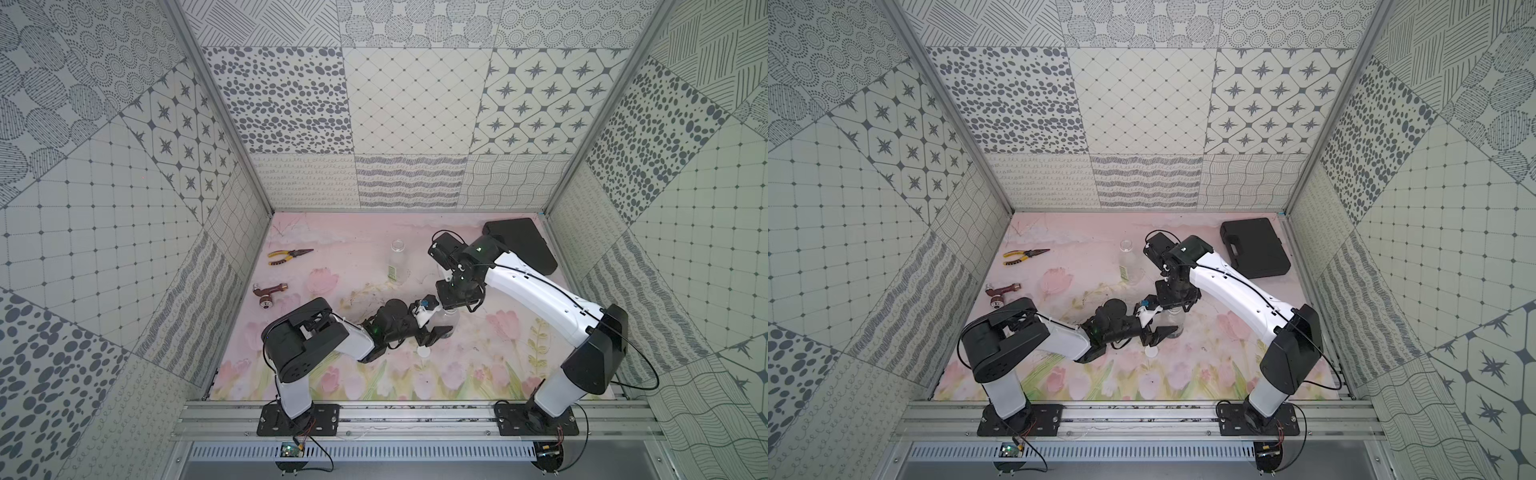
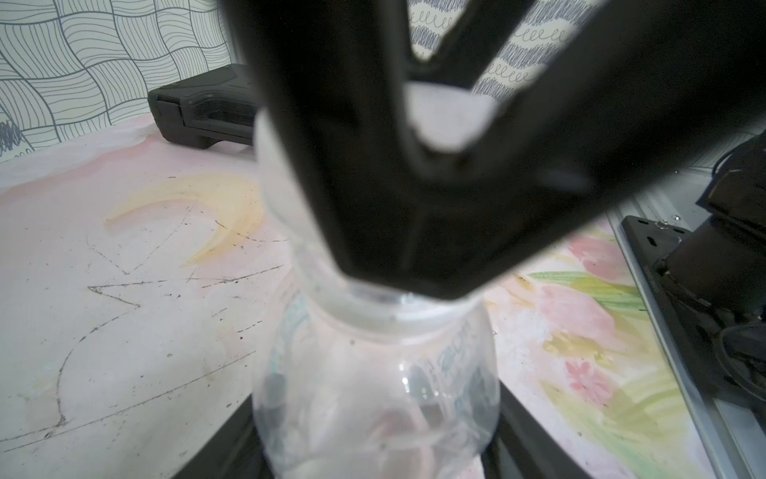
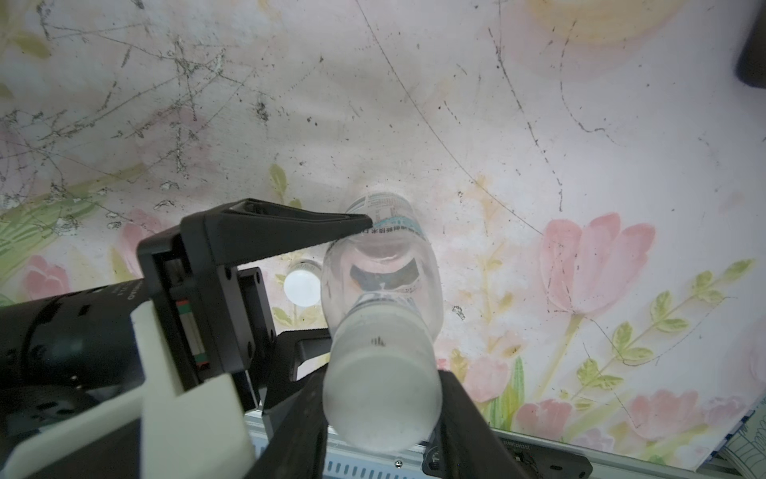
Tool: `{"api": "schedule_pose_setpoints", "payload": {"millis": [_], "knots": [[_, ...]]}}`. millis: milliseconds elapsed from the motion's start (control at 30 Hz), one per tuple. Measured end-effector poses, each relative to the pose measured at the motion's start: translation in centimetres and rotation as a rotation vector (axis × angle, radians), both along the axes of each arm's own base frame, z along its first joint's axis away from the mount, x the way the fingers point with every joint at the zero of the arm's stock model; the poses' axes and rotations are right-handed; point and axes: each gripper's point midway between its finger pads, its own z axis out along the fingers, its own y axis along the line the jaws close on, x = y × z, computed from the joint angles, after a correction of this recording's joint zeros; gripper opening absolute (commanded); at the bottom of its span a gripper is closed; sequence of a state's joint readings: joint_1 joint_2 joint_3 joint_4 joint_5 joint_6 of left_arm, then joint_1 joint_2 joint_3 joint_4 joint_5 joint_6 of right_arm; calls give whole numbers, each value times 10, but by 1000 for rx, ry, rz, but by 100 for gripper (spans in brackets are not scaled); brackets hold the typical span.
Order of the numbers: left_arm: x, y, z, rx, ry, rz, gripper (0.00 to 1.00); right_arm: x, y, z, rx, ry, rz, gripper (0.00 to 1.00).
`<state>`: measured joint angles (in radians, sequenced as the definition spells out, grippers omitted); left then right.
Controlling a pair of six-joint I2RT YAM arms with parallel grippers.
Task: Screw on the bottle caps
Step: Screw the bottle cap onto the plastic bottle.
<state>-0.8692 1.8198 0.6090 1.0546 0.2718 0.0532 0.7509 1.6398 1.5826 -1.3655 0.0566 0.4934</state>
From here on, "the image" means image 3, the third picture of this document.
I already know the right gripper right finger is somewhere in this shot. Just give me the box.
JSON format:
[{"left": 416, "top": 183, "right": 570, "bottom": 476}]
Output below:
[{"left": 435, "top": 370, "right": 517, "bottom": 478}]

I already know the short clear plastic bottle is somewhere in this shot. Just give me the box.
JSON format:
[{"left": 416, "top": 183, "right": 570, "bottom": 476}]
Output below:
[{"left": 321, "top": 193, "right": 444, "bottom": 370}]

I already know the black plastic tool case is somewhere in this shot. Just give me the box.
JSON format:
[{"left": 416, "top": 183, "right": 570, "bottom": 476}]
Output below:
[{"left": 734, "top": 3, "right": 766, "bottom": 90}]

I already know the aluminium mounting rail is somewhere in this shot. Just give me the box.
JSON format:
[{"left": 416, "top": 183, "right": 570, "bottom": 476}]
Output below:
[{"left": 244, "top": 409, "right": 743, "bottom": 479}]

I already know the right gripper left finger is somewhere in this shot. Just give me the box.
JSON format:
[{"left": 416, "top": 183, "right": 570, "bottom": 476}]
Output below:
[{"left": 245, "top": 366, "right": 328, "bottom": 478}]

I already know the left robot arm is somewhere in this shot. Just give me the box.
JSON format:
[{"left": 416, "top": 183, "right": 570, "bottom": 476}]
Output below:
[{"left": 1, "top": 199, "right": 372, "bottom": 478}]

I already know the floral pink table mat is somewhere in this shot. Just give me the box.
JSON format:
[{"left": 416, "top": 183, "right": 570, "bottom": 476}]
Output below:
[{"left": 1, "top": 1, "right": 765, "bottom": 470}]

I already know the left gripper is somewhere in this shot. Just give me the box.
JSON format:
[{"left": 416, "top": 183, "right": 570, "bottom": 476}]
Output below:
[{"left": 137, "top": 199, "right": 373, "bottom": 413}]

